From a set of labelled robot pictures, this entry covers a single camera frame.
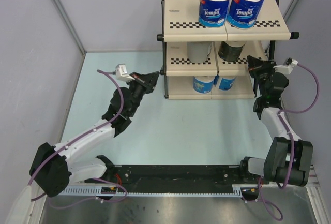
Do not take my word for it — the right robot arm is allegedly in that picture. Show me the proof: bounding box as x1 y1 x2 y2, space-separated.
238 55 313 188

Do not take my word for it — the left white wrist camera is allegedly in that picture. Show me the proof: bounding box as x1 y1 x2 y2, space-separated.
115 64 134 82

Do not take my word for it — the white slotted cable duct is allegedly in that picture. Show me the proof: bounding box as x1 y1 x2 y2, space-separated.
60 184 258 197

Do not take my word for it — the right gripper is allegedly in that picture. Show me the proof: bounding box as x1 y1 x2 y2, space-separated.
247 55 278 97

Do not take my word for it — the grey paper roll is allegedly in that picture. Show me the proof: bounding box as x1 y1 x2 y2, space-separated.
187 41 212 63

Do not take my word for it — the dark green paper roll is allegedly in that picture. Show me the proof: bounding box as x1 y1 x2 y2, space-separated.
218 41 246 62

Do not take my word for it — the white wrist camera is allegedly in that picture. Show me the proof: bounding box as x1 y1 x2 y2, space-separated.
273 58 298 75
115 64 134 82

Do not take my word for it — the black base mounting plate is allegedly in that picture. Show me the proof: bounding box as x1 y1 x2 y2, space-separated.
100 165 259 184

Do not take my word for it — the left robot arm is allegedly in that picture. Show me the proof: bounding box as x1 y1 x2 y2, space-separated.
29 71 160 197

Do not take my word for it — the dark blue paper roll front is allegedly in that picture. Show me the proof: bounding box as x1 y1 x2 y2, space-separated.
227 0 264 29

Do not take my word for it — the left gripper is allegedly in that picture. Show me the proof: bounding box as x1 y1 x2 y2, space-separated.
126 71 159 116

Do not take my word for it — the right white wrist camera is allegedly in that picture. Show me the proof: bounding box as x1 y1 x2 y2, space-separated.
273 58 298 75

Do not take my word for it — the beige three-tier shelf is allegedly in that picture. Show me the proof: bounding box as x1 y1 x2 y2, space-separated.
157 0 299 100

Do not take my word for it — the Tempo dark blue paper roll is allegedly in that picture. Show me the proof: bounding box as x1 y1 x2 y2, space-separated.
198 0 230 28

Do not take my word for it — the light blue paper roll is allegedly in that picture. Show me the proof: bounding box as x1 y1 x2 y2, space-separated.
193 76 215 94
214 75 236 91

